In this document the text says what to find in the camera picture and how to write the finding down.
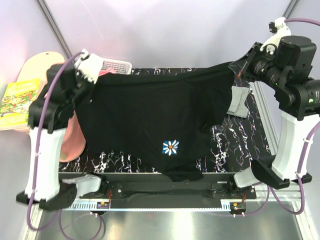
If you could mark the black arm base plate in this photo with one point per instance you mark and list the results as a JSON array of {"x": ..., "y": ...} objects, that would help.
[{"x": 153, "y": 191}]

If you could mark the white plastic laundry basket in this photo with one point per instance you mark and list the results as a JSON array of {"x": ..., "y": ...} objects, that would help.
[{"x": 120, "y": 67}]

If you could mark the aluminium frame rail front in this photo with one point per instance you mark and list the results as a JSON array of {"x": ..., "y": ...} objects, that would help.
[{"x": 70, "y": 199}]

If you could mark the folded grey t shirt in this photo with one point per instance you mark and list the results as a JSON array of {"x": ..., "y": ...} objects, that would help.
[{"x": 237, "y": 107}]

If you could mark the green treehouse book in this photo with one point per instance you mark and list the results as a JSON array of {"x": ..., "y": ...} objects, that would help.
[{"x": 14, "y": 107}]

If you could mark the pink garment in basket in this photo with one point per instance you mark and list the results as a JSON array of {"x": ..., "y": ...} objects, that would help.
[{"x": 107, "y": 71}]

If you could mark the black t shirt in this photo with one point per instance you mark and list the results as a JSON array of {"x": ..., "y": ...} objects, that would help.
[{"x": 164, "y": 120}]

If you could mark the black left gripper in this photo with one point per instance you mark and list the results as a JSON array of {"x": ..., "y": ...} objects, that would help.
[{"x": 87, "y": 97}]

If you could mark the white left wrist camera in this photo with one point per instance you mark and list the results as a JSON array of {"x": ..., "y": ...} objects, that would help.
[{"x": 89, "y": 66}]

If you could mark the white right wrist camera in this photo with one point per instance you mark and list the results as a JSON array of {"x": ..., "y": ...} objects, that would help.
[{"x": 279, "y": 29}]

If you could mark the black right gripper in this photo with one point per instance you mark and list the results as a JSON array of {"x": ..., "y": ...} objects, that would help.
[{"x": 242, "y": 67}]

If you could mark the pink tiered shelf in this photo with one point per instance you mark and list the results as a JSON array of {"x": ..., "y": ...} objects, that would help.
[{"x": 36, "y": 67}]

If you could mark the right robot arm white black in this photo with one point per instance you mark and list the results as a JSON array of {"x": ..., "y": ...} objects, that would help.
[{"x": 284, "y": 67}]

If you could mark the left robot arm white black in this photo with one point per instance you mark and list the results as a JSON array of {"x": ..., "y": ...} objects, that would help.
[{"x": 48, "y": 121}]

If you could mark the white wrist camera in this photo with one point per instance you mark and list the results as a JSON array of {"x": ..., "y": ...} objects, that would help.
[
  {"x": 89, "y": 66},
  {"x": 279, "y": 29}
]

